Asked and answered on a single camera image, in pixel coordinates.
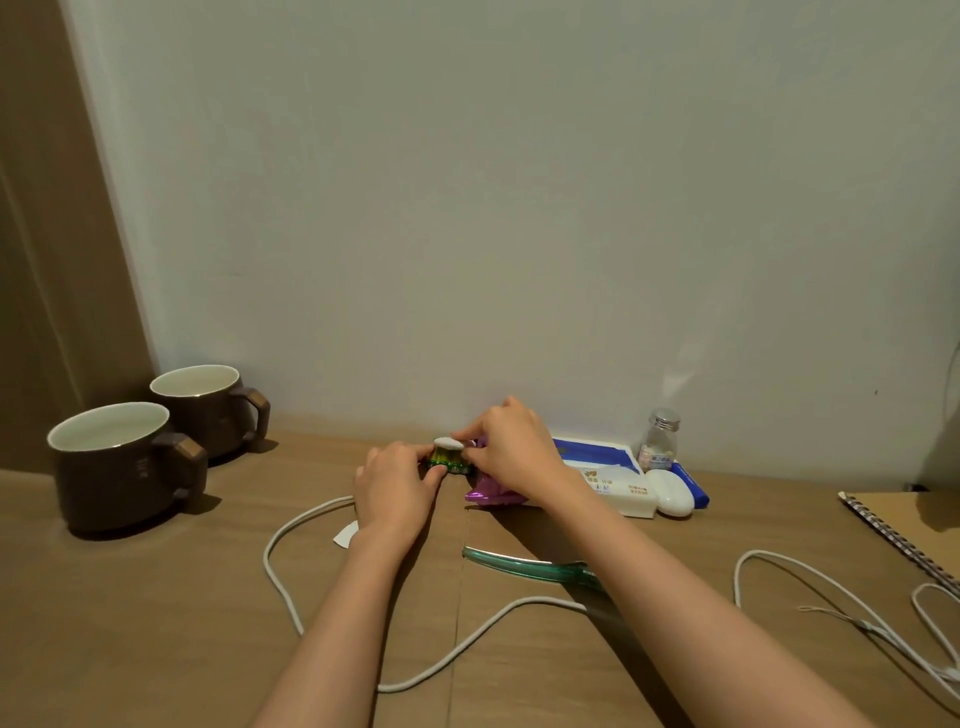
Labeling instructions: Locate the person's left hand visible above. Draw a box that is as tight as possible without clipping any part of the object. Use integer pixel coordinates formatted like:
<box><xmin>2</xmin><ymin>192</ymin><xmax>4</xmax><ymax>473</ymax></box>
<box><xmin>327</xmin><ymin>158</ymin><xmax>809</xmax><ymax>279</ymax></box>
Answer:
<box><xmin>352</xmin><ymin>441</ymin><xmax>449</xmax><ymax>555</ymax></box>

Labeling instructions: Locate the person's right hand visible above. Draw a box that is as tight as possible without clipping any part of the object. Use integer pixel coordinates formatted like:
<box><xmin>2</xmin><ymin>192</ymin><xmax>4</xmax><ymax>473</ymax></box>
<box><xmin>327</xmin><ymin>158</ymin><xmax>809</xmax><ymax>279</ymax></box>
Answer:
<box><xmin>452</xmin><ymin>396</ymin><xmax>580</xmax><ymax>513</ymax></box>

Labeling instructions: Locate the small green foil cup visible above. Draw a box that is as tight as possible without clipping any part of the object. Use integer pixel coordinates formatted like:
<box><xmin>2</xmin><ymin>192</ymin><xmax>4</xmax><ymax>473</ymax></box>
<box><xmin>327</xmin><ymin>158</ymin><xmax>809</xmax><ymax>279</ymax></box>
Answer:
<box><xmin>425</xmin><ymin>436</ymin><xmax>476</xmax><ymax>477</ymax></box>

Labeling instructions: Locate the person's left forearm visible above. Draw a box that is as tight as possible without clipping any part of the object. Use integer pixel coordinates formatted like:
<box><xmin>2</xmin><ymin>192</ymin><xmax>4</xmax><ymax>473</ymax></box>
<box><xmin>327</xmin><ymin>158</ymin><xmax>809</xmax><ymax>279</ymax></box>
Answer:
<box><xmin>251</xmin><ymin>534</ymin><xmax>421</xmax><ymax>728</ymax></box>

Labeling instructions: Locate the person's right forearm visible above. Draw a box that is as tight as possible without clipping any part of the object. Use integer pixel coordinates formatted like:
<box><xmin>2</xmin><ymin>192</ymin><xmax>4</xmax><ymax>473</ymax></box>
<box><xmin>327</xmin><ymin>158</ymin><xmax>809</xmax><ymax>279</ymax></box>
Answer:
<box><xmin>541</xmin><ymin>483</ymin><xmax>880</xmax><ymax>728</ymax></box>

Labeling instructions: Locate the purple foil wrapper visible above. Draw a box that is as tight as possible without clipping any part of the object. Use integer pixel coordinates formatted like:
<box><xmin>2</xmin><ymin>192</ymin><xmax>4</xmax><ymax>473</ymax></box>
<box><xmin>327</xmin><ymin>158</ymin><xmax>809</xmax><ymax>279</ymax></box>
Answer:
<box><xmin>464</xmin><ymin>436</ymin><xmax>531</xmax><ymax>508</ymax></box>

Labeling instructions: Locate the blue and white box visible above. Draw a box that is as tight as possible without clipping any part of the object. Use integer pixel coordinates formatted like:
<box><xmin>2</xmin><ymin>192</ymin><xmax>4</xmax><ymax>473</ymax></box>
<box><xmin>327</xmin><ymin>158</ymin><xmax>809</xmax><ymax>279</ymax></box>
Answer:
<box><xmin>551</xmin><ymin>437</ymin><xmax>643</xmax><ymax>476</ymax></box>

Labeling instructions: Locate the green translucent plastic tool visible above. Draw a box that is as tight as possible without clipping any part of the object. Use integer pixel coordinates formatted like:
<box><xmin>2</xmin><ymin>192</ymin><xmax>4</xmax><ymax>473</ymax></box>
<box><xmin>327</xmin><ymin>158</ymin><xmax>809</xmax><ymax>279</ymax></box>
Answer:
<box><xmin>462</xmin><ymin>546</ymin><xmax>603</xmax><ymax>592</ymax></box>

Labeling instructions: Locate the white tissue pack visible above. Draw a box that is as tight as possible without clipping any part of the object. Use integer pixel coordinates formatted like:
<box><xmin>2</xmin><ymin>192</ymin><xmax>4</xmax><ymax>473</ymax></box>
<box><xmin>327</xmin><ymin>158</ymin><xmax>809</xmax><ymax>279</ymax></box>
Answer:
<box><xmin>561</xmin><ymin>461</ymin><xmax>662</xmax><ymax>521</ymax></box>

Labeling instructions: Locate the small glass bottle silver cap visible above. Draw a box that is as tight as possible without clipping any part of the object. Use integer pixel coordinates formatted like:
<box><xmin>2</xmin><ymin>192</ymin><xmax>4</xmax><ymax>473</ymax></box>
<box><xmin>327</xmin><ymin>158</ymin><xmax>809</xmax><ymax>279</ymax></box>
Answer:
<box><xmin>637</xmin><ymin>408</ymin><xmax>682</xmax><ymax>474</ymax></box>

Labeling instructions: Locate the white oval case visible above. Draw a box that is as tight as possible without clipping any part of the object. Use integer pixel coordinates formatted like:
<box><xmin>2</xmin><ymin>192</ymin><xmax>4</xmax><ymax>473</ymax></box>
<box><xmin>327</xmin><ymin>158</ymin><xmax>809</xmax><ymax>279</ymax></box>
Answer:
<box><xmin>645</xmin><ymin>468</ymin><xmax>697</xmax><ymax>519</ymax></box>

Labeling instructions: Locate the blue packet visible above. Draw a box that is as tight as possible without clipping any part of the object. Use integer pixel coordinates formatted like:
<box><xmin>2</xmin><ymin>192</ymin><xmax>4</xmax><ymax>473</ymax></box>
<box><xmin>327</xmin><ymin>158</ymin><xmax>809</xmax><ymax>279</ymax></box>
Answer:
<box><xmin>669</xmin><ymin>461</ymin><xmax>711</xmax><ymax>510</ymax></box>

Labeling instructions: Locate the brown ceramic mug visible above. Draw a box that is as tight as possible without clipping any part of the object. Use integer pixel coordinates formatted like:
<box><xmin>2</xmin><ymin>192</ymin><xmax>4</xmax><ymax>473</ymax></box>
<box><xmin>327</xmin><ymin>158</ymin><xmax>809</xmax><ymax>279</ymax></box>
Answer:
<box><xmin>149</xmin><ymin>364</ymin><xmax>272</xmax><ymax>461</ymax></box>
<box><xmin>46</xmin><ymin>402</ymin><xmax>210</xmax><ymax>536</ymax></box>

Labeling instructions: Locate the brown curtain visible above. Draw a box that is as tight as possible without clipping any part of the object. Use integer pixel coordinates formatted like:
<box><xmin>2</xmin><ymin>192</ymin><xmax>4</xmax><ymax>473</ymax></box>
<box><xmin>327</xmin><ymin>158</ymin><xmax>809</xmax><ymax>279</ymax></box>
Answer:
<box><xmin>0</xmin><ymin>0</ymin><xmax>159</xmax><ymax>476</ymax></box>

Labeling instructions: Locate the brown spiral notebook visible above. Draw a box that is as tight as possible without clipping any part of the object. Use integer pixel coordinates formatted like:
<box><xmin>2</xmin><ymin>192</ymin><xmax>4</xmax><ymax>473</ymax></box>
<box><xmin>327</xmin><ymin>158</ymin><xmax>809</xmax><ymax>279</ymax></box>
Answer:
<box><xmin>837</xmin><ymin>489</ymin><xmax>960</xmax><ymax>599</ymax></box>

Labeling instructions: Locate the thick white cable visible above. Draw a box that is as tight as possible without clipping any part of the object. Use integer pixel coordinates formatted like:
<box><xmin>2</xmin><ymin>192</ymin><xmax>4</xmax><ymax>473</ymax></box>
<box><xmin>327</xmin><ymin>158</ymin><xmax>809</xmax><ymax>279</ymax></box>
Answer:
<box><xmin>732</xmin><ymin>549</ymin><xmax>960</xmax><ymax>684</ymax></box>
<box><xmin>262</xmin><ymin>494</ymin><xmax>588</xmax><ymax>694</ymax></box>

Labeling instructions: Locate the thin white cord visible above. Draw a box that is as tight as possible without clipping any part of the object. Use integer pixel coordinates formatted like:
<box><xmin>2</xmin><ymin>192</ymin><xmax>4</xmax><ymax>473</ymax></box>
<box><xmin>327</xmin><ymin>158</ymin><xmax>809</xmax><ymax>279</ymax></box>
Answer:
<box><xmin>797</xmin><ymin>604</ymin><xmax>894</xmax><ymax>633</ymax></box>

